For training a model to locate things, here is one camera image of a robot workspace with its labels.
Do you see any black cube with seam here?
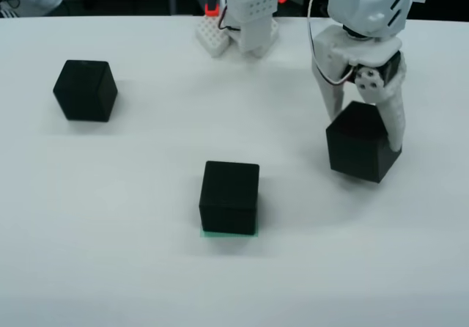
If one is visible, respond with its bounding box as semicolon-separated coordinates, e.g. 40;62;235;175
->
325;100;403;184

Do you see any green striped square marker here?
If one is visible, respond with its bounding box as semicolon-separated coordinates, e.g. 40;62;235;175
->
199;229;261;239

